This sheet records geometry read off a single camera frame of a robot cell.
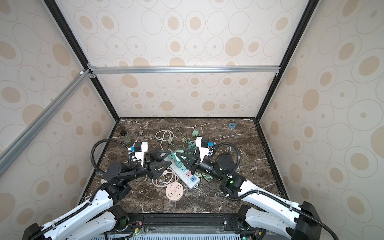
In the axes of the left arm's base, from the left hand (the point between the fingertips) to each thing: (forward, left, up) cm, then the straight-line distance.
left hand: (171, 162), depth 58 cm
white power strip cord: (+34, +13, -35) cm, 50 cm away
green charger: (+40, -9, -34) cm, 54 cm away
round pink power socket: (-2, +3, -32) cm, 32 cm away
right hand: (+4, -3, 0) cm, 5 cm away
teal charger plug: (+3, 0, 0) cm, 3 cm away
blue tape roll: (+48, -37, -35) cm, 70 cm away
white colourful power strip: (+5, -6, -32) cm, 33 cm away
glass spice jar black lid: (+32, +38, -29) cm, 58 cm away
